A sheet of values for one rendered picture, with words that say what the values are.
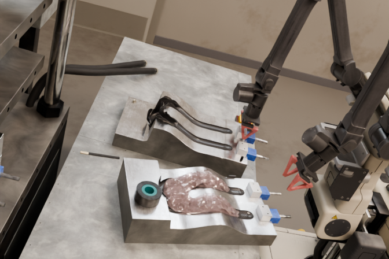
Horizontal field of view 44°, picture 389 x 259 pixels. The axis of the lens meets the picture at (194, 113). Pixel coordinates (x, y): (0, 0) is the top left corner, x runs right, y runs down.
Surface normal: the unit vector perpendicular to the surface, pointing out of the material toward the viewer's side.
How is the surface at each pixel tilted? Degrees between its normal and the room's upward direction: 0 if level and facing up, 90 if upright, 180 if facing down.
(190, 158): 90
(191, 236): 90
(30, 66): 0
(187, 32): 90
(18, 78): 0
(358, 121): 80
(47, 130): 0
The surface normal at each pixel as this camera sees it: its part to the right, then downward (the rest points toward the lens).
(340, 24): 0.18, 0.46
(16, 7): 0.29, -0.79
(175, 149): -0.07, 0.54
